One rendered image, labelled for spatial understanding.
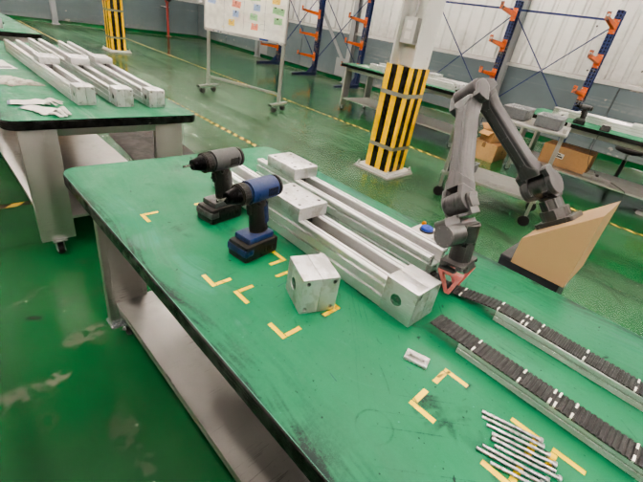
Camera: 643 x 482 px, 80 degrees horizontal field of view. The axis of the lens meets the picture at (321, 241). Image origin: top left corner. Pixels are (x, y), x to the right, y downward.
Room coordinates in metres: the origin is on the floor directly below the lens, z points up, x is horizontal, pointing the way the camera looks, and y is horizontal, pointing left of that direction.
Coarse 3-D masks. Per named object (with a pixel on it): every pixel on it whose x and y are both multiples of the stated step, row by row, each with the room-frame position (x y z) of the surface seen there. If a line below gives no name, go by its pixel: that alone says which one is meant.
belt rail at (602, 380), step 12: (504, 324) 0.77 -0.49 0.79; (516, 324) 0.76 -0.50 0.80; (528, 336) 0.74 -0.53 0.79; (540, 336) 0.72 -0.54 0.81; (540, 348) 0.71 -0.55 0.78; (552, 348) 0.70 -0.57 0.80; (564, 360) 0.68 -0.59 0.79; (576, 360) 0.67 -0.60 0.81; (588, 372) 0.65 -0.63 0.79; (600, 372) 0.64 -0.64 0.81; (600, 384) 0.63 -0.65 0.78; (612, 384) 0.62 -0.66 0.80; (624, 396) 0.60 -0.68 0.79; (636, 396) 0.59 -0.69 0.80
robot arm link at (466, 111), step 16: (480, 80) 1.22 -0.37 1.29; (480, 96) 1.18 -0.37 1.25; (464, 112) 1.16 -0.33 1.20; (464, 128) 1.11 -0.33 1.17; (464, 144) 1.06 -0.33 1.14; (464, 160) 1.02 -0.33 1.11; (448, 176) 1.02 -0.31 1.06; (464, 176) 0.97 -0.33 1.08; (448, 192) 0.98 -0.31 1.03; (464, 192) 0.93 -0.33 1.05; (448, 208) 0.93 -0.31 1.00; (464, 208) 0.91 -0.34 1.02
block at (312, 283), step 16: (304, 256) 0.78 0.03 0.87; (320, 256) 0.79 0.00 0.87; (288, 272) 0.77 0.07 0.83; (304, 272) 0.72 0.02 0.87; (320, 272) 0.73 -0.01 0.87; (336, 272) 0.74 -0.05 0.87; (288, 288) 0.75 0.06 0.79; (304, 288) 0.68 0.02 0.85; (320, 288) 0.70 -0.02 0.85; (336, 288) 0.72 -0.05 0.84; (304, 304) 0.69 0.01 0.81; (320, 304) 0.70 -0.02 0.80
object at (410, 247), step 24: (264, 168) 1.40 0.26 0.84; (312, 192) 1.22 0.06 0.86; (336, 192) 1.25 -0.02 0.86; (336, 216) 1.14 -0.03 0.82; (360, 216) 1.08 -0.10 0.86; (384, 216) 1.11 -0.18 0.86; (384, 240) 1.01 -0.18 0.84; (408, 240) 0.98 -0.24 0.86; (432, 240) 1.01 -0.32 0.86; (408, 264) 0.94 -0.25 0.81; (432, 264) 0.94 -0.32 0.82
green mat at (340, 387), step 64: (128, 192) 1.13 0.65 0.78; (192, 192) 1.21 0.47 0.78; (192, 256) 0.83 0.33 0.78; (192, 320) 0.60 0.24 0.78; (256, 320) 0.64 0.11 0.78; (320, 320) 0.67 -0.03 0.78; (384, 320) 0.71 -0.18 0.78; (576, 320) 0.86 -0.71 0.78; (256, 384) 0.47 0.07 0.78; (320, 384) 0.50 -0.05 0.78; (384, 384) 0.52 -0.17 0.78; (448, 384) 0.55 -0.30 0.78; (576, 384) 0.62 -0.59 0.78; (320, 448) 0.38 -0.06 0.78; (384, 448) 0.39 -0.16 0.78; (448, 448) 0.42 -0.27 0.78; (576, 448) 0.46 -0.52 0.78
